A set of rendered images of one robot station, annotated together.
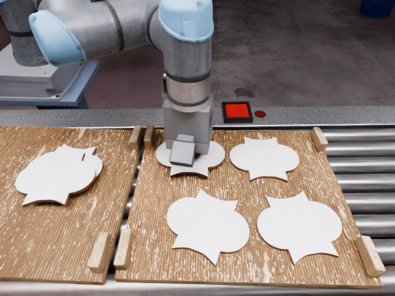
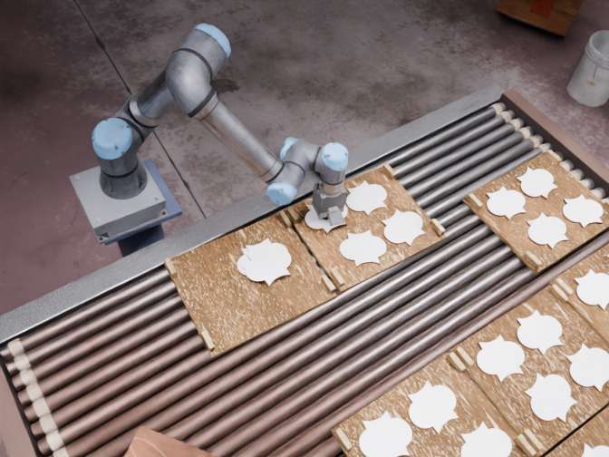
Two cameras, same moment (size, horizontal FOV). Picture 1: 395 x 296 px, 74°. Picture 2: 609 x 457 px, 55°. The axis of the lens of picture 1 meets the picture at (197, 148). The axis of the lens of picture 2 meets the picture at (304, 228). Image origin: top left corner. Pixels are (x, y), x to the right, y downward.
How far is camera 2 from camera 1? 143 cm
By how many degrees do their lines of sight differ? 25
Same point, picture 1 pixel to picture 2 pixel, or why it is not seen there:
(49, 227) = (288, 289)
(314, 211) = (407, 217)
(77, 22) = (294, 181)
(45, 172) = (260, 266)
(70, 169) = (271, 257)
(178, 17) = (340, 163)
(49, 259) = (305, 300)
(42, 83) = (156, 208)
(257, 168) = (367, 207)
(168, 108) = (325, 198)
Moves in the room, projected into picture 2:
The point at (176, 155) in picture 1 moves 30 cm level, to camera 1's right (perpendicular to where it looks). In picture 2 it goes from (334, 220) to (410, 183)
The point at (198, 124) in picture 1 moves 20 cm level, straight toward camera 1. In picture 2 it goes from (341, 199) to (379, 246)
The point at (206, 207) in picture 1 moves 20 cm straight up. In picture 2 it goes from (357, 240) to (366, 202)
